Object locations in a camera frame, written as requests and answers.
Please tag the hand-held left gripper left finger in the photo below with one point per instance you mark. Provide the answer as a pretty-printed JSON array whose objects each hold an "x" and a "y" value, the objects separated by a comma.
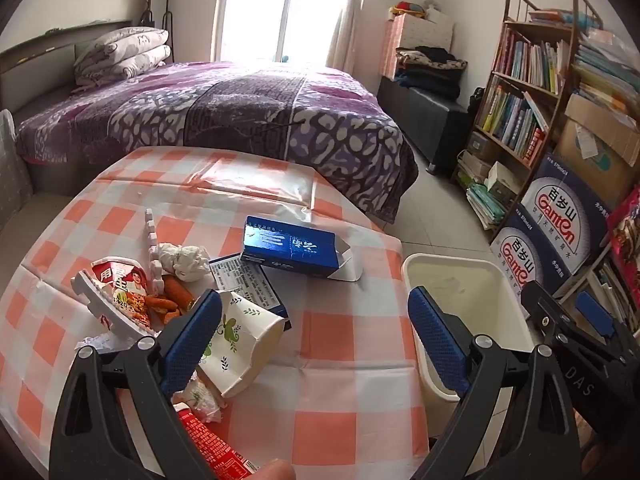
[{"x": 192, "y": 340}]

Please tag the stack of flat books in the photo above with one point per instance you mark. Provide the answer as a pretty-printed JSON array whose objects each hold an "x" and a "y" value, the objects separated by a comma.
[{"x": 485, "y": 195}]

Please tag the red printed food packet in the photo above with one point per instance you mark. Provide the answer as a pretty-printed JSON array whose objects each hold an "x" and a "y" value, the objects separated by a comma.
[{"x": 127, "y": 290}]

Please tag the wooden bookshelf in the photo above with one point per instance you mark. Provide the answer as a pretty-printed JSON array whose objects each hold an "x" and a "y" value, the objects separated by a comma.
[{"x": 562, "y": 100}]

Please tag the person's left hand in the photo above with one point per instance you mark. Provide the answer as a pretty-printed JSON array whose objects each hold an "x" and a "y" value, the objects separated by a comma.
[{"x": 272, "y": 471}]

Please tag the leaf print paper cup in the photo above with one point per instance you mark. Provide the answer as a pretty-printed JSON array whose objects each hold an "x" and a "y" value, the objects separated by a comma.
[{"x": 250, "y": 340}]

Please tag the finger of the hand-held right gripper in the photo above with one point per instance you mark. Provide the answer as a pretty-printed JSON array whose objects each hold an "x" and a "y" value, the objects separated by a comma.
[
  {"x": 542, "y": 310},
  {"x": 595, "y": 315}
]

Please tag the pile of papers and booklets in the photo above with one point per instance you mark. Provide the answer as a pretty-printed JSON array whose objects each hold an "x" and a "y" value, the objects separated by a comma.
[{"x": 605, "y": 70}]

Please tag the pink printed packet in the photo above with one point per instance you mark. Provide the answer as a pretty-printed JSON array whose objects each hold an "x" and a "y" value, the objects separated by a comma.
[{"x": 627, "y": 240}]

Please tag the folded floral quilt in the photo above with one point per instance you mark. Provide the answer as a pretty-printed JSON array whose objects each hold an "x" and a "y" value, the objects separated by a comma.
[{"x": 125, "y": 52}]

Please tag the bright window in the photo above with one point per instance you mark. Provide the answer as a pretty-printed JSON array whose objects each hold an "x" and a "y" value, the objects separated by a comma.
[{"x": 270, "y": 5}]

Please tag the orange checkered tablecloth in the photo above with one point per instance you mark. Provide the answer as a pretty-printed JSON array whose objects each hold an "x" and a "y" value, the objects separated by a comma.
[{"x": 340, "y": 360}]

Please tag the dark bed headboard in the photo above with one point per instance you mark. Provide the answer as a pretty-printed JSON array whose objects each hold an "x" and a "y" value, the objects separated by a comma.
[{"x": 35, "y": 55}]

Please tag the row of leaning books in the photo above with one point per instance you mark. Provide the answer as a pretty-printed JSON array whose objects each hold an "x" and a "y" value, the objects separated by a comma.
[{"x": 510, "y": 120}]

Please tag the row of upright books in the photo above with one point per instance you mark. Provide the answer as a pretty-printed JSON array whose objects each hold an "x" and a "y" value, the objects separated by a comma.
[{"x": 530, "y": 60}]

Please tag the white plastic bin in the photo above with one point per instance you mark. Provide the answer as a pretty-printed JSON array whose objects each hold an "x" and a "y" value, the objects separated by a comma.
[{"x": 465, "y": 280}]

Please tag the light curtain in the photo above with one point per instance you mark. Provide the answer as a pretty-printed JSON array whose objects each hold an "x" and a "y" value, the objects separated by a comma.
[{"x": 347, "y": 15}]

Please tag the red snack wrapper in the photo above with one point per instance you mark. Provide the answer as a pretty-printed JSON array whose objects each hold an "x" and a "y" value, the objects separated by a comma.
[{"x": 210, "y": 445}]

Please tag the dark storage bench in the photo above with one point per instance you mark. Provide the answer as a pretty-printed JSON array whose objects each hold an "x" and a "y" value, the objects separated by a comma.
[{"x": 425, "y": 120}]

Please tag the large blue water carton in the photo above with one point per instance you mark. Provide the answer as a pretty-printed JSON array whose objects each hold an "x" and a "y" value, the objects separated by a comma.
[{"x": 565, "y": 220}]

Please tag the small crumpled white paper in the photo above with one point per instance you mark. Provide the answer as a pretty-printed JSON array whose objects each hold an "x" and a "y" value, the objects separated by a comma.
[{"x": 100, "y": 343}]

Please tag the blue and white carton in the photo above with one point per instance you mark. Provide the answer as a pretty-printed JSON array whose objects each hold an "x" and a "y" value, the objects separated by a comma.
[{"x": 290, "y": 245}]

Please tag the white toothed foam strip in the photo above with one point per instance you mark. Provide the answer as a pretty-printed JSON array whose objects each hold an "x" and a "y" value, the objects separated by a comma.
[{"x": 152, "y": 250}]

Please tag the brown cardboard box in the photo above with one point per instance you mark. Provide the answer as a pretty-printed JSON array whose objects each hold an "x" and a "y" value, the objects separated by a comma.
[{"x": 595, "y": 145}]

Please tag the pink storage box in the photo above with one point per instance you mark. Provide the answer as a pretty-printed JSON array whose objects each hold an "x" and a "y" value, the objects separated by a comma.
[{"x": 420, "y": 35}]

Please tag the small plastic wrapper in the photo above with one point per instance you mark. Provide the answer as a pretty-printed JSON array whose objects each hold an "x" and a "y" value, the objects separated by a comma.
[{"x": 197, "y": 400}]

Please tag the small blue water carton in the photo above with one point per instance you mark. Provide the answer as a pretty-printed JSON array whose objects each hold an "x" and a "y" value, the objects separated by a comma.
[{"x": 520, "y": 260}]

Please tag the white foam block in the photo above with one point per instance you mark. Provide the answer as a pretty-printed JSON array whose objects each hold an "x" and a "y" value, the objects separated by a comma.
[{"x": 112, "y": 320}]

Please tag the grey checked cushion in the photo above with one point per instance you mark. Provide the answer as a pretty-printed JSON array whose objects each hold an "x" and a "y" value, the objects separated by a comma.
[{"x": 12, "y": 175}]

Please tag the crumpled white tissue ball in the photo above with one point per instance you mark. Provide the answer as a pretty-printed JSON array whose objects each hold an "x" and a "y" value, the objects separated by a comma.
[{"x": 182, "y": 260}]

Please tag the dark blue flat box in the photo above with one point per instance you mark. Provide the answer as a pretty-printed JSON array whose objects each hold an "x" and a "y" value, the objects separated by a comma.
[{"x": 245, "y": 280}]

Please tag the black coat rack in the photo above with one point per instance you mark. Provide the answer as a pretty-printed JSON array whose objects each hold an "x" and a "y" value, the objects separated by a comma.
[{"x": 161, "y": 0}]

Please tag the colourful plush toy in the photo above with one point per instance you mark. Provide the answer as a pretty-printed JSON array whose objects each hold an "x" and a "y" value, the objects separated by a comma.
[{"x": 407, "y": 9}]

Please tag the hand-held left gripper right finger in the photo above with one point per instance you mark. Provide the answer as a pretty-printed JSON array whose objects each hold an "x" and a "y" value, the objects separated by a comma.
[{"x": 440, "y": 340}]

